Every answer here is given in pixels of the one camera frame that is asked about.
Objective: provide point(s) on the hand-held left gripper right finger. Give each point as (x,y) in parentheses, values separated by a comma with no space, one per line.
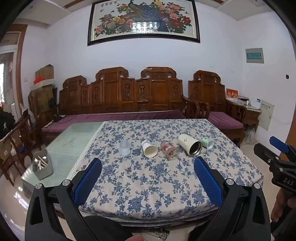
(207,178)

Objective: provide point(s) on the short purple seat cushion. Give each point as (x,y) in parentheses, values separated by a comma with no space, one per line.
(225,120)

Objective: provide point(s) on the white steel tumbler cup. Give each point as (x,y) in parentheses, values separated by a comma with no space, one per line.
(188,143)

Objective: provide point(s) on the clear plastic cup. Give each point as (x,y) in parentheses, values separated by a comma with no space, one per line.
(124,148)

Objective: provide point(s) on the small cardboard box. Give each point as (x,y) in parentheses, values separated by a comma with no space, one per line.
(45,72)

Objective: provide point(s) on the large cardboard box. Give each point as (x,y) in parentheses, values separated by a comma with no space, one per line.
(42,98)

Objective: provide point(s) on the white box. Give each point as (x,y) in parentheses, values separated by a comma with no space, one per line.
(256,102)

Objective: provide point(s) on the framed peacock painting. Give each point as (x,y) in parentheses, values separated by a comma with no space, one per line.
(143,20)

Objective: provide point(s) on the white power strip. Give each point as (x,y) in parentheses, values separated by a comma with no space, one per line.
(159,233)

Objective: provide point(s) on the red gift box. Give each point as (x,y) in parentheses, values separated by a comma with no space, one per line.
(232,94)

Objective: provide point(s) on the clear plastic bag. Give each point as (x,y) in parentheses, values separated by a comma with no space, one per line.
(249,136)

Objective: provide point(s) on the white paper cup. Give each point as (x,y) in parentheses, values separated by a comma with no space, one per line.
(149,150)

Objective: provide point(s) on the grey utensil holder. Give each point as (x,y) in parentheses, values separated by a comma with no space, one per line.
(45,171)

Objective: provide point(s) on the white leaning panel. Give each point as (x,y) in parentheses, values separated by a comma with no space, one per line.
(266,114)

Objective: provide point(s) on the long purple seat cushion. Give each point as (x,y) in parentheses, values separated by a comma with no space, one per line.
(111,118)

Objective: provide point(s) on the carved wooden armchair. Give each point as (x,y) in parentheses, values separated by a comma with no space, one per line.
(208,92)

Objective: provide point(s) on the wooden side table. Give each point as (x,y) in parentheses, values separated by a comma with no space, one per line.
(252,115)

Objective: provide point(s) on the blue floral tablecloth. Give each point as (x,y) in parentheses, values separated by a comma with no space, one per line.
(148,185)

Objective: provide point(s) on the grey wall panel box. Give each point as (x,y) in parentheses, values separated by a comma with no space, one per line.
(254,55)

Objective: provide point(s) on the white spoon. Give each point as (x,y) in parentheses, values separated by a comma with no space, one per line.
(38,164)

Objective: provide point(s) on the wooden side chair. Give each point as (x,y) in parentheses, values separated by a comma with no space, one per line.
(20,143)

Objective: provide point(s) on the red print glass cup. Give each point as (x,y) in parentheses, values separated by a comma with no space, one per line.
(170,150)

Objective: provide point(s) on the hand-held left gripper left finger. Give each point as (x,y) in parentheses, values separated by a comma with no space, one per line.
(86,180)

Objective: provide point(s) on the person's right hand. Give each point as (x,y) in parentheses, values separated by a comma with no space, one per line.
(279,206)

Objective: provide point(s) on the small green cup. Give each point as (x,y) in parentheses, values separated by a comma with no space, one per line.
(207,142)

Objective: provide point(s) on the carved wooden sofa bench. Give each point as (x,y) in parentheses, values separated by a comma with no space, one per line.
(115,92)

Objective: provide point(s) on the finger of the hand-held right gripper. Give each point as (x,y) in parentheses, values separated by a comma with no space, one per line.
(278,143)
(266,153)

